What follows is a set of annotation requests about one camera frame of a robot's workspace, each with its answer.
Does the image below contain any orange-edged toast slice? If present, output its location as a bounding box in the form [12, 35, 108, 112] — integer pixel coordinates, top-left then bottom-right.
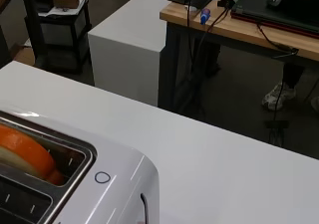
[0, 122, 66, 187]

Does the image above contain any black computer mouse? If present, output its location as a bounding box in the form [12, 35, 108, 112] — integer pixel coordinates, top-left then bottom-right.
[266, 0, 286, 8]

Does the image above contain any blue cable plug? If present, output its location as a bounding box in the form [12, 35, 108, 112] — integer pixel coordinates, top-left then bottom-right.
[199, 7, 212, 26]

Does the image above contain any white cabinet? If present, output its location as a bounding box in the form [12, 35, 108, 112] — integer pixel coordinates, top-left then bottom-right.
[87, 0, 171, 108]

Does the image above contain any black laptop with red edge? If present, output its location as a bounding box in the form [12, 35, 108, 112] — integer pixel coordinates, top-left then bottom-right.
[230, 0, 319, 40]

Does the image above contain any person's leg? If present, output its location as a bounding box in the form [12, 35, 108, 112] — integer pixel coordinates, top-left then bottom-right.
[281, 62, 305, 90]

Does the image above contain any steel toaster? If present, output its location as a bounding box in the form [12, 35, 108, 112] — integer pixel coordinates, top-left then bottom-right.
[0, 109, 161, 224]

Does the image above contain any wooden desk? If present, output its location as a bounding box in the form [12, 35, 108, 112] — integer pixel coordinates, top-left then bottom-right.
[159, 0, 319, 112]

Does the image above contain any black cart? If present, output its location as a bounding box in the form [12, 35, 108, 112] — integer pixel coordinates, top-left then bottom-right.
[24, 0, 93, 75]

